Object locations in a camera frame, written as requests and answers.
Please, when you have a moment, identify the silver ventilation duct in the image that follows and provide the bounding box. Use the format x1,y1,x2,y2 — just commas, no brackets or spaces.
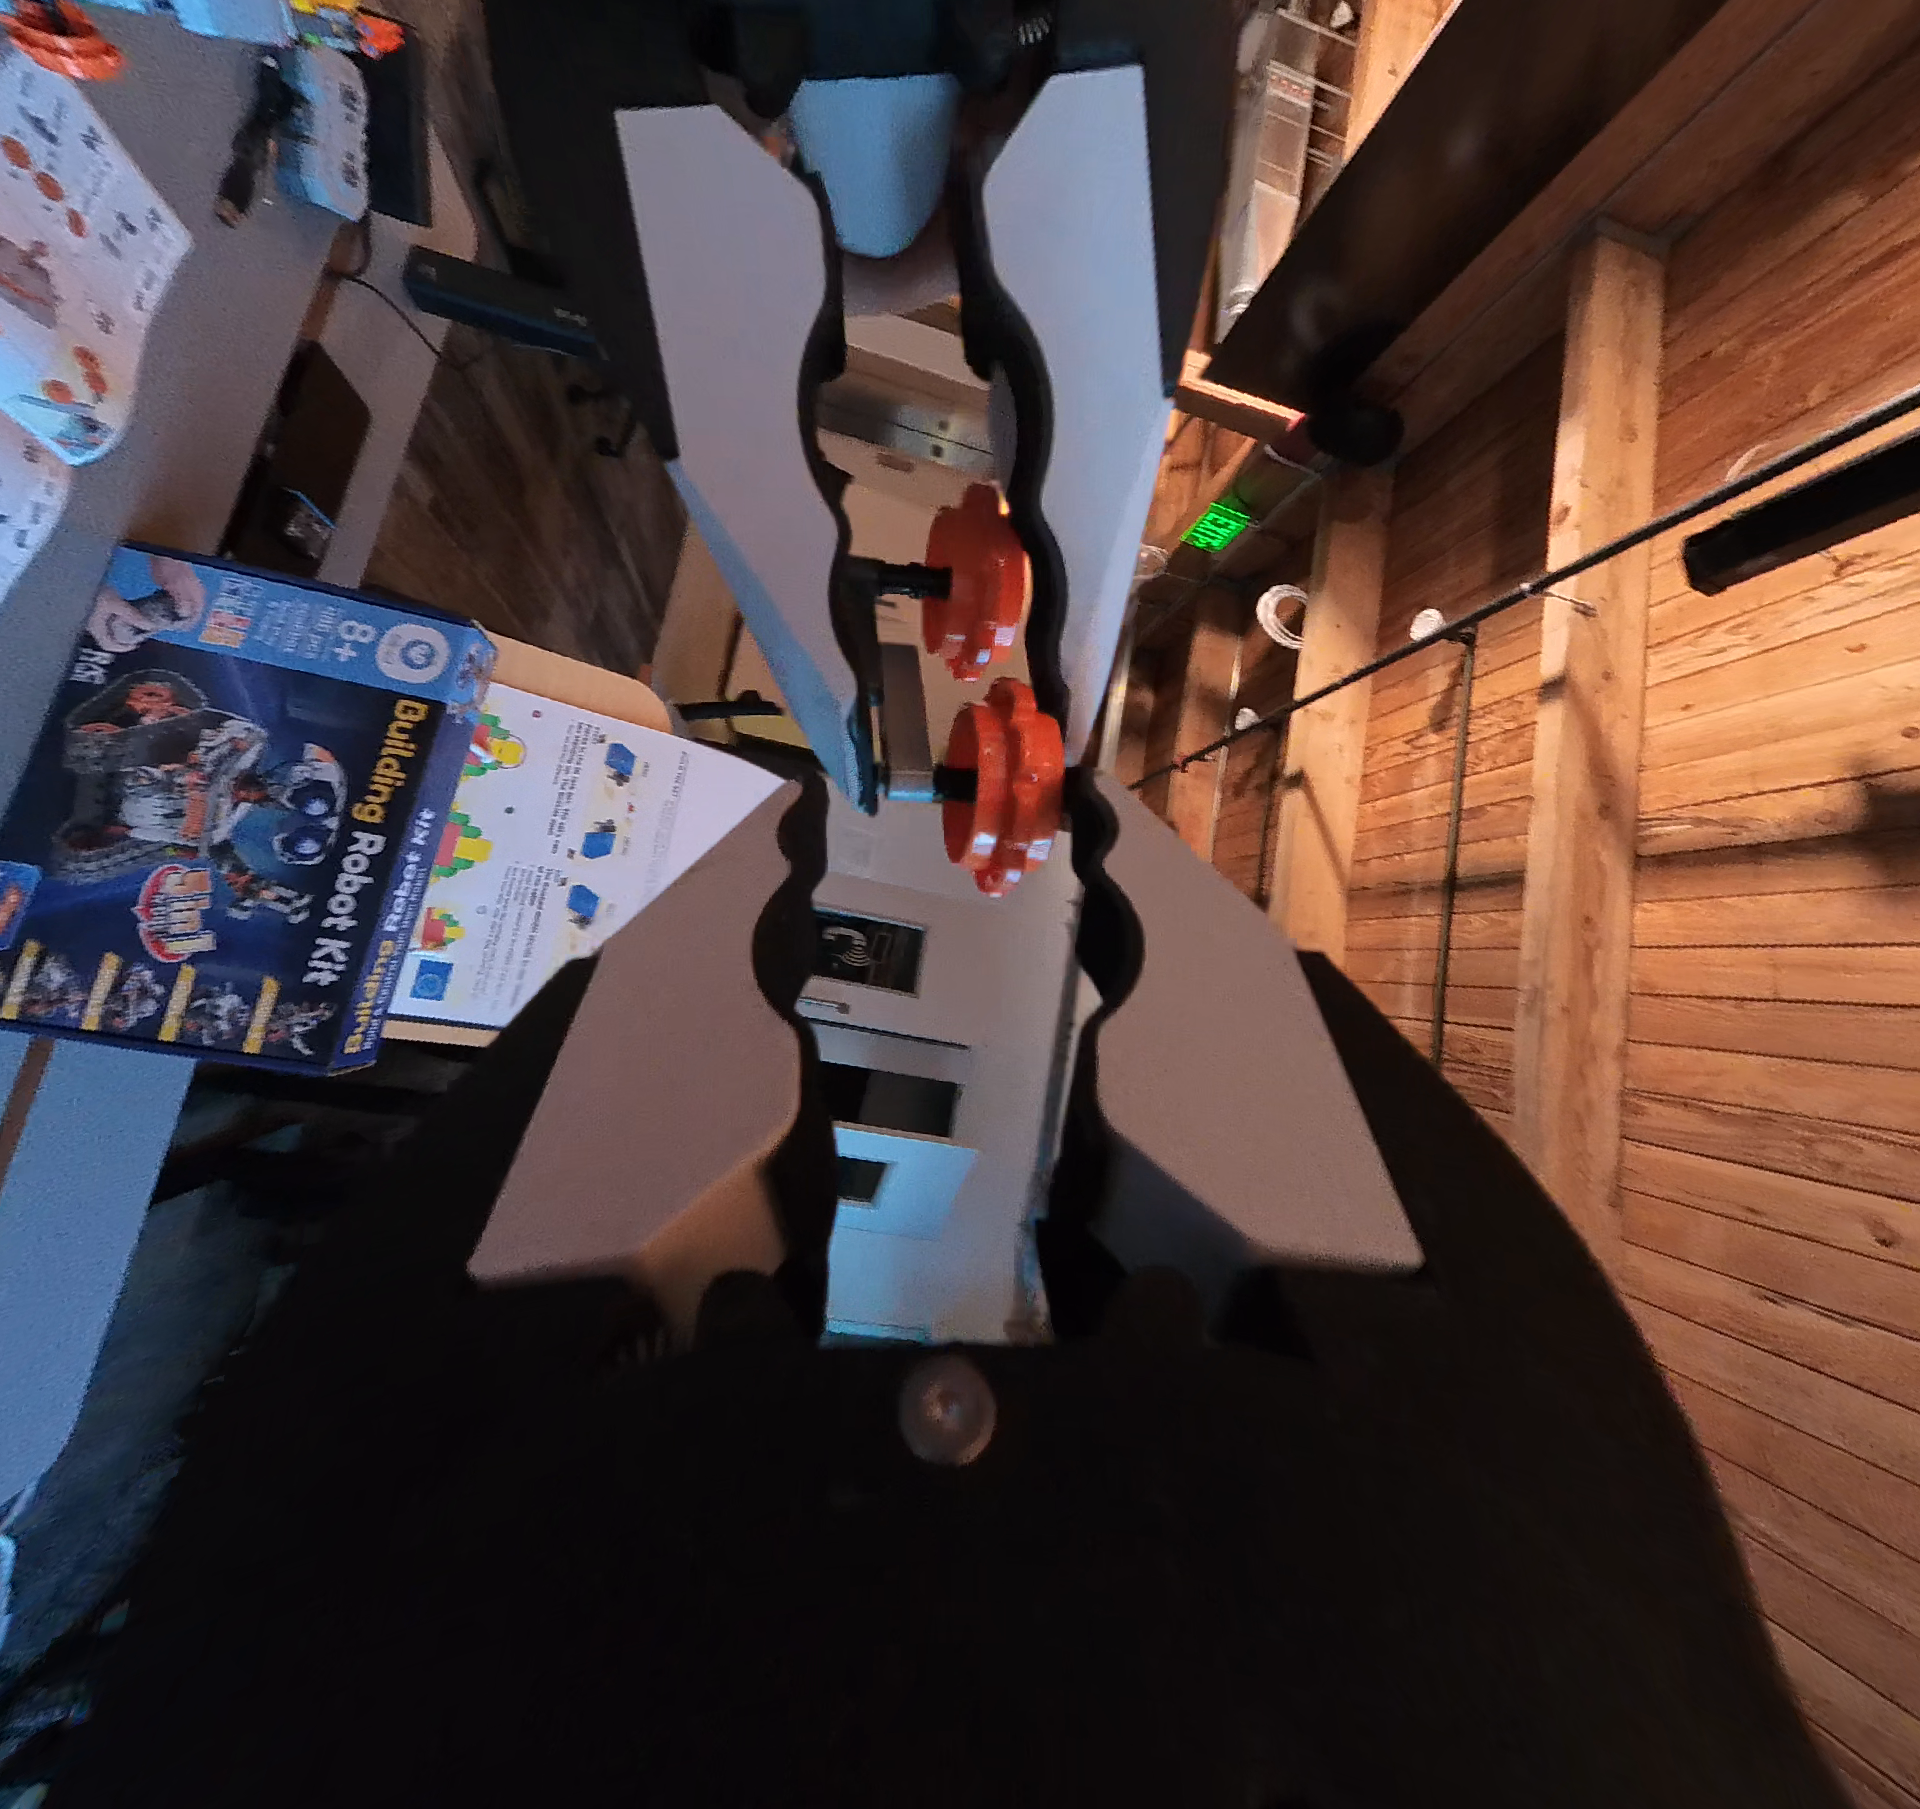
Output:
1213,0,1356,340

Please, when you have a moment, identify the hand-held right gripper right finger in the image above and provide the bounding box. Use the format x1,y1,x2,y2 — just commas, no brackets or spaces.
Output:
1033,770,1428,1343

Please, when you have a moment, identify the black track light fixture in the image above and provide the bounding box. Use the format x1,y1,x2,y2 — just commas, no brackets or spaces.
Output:
1679,465,1920,596

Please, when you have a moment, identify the white open instruction booklet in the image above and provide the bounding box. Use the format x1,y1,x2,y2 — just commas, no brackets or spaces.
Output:
0,37,198,596

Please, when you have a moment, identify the loose orange toy part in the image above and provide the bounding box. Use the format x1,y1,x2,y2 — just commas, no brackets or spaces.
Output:
0,0,125,80

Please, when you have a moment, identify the dark blue flat device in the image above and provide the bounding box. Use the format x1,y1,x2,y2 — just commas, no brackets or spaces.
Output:
404,244,601,357

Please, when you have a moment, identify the round wooden table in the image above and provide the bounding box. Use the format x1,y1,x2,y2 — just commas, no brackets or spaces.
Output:
494,637,678,731

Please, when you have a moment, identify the orange wheeled grey toy assembly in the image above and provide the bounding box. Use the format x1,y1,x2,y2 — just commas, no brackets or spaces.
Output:
832,480,1070,898

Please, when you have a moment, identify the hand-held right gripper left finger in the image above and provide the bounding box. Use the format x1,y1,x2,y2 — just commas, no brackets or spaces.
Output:
461,770,839,1343

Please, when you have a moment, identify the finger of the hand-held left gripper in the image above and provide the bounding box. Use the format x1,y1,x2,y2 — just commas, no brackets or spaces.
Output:
956,66,1175,783
612,106,890,815

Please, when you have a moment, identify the white instruction board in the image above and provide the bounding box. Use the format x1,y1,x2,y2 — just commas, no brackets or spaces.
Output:
382,676,789,1046

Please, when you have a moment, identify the blue printed toy box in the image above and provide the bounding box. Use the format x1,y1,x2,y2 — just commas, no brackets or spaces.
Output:
0,540,498,1082

